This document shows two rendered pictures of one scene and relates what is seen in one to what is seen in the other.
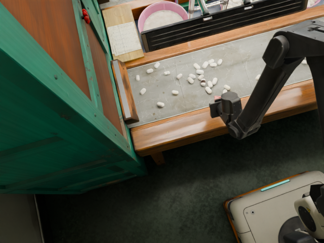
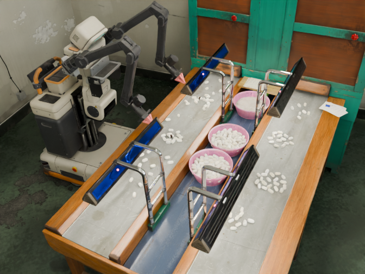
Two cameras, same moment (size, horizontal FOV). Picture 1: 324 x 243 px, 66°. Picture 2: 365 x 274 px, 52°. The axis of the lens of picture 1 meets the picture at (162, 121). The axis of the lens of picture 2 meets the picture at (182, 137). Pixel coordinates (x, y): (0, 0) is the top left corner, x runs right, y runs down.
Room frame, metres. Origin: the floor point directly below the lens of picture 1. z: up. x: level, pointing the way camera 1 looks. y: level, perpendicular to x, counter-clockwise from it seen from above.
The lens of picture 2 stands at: (1.65, -2.29, 2.36)
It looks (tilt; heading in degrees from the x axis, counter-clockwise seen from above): 40 degrees down; 123
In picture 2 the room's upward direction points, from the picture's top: 3 degrees counter-clockwise
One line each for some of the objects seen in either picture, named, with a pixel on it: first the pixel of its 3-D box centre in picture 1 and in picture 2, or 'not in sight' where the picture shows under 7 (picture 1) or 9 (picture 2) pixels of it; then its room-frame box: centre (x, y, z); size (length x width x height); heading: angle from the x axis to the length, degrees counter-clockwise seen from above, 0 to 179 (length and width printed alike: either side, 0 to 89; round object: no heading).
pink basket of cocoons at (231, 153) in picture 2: not in sight; (228, 141); (0.87, -0.55, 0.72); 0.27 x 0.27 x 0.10
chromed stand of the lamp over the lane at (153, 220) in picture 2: not in sight; (143, 185); (0.71, -1.27, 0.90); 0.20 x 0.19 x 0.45; 93
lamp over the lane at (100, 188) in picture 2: not in sight; (126, 156); (0.63, -1.27, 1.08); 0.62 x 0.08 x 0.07; 93
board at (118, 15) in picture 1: (122, 33); (260, 85); (0.83, 0.10, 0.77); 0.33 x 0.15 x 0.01; 3
